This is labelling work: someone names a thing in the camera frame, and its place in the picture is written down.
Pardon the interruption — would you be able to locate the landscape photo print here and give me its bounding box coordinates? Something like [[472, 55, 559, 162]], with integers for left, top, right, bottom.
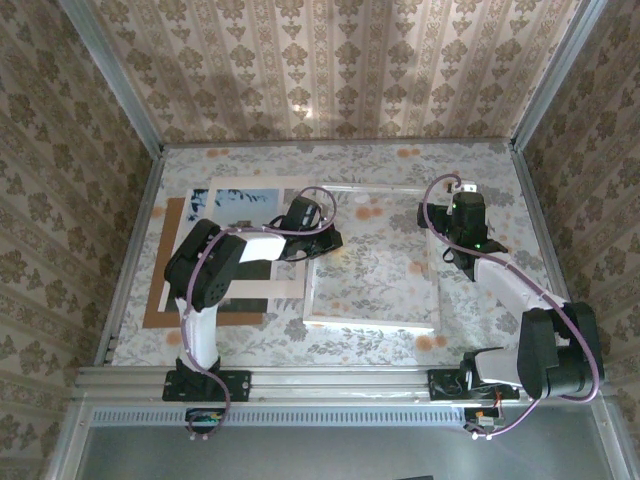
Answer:
[[157, 187, 282, 314]]

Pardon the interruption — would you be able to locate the white mat board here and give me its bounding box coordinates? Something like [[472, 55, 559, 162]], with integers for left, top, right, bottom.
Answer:
[[206, 175, 311, 301]]

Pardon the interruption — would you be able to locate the white picture frame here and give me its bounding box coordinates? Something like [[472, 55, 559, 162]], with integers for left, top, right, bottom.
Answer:
[[301, 183, 442, 335]]

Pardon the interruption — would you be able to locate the brown backing board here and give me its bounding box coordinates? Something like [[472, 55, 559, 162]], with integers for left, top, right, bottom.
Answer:
[[142, 197, 266, 329]]

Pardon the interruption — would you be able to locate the floral patterned table sheet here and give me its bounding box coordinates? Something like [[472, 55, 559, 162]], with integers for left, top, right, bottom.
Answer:
[[107, 142, 579, 366]]

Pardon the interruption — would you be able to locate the grey metal panel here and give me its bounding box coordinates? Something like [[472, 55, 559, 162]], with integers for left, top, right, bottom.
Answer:
[[74, 403, 624, 480]]

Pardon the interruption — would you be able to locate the aluminium side rail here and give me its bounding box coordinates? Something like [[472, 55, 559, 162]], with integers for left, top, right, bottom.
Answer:
[[94, 147, 169, 366], [508, 142, 591, 364]]

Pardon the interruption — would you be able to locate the aluminium rear rail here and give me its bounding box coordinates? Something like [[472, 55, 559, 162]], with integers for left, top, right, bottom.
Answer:
[[160, 137, 516, 149]]

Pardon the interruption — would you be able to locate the aluminium mounting rail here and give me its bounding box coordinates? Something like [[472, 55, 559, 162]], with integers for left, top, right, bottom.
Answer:
[[74, 364, 614, 401]]

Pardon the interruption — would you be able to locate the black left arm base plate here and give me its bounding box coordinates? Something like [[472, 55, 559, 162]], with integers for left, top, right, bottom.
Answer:
[[162, 368, 252, 402]]

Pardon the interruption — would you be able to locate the grey slotted cable duct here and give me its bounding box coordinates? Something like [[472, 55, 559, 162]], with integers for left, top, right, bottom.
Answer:
[[92, 405, 469, 427]]

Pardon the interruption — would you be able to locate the aluminium corner post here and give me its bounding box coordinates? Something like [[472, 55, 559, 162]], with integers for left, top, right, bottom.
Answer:
[[59, 0, 166, 156], [509, 0, 609, 151]]

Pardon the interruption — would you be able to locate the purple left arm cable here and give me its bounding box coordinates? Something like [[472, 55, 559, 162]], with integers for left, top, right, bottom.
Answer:
[[179, 185, 337, 441]]

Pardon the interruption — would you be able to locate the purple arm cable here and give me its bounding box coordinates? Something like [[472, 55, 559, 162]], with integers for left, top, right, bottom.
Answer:
[[179, 185, 337, 441], [422, 173, 604, 441]]

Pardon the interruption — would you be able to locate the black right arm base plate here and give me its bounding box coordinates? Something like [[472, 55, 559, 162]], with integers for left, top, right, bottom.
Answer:
[[427, 368, 521, 402]]

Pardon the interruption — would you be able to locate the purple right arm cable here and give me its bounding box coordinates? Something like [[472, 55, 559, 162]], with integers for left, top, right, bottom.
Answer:
[[422, 173, 604, 441]]

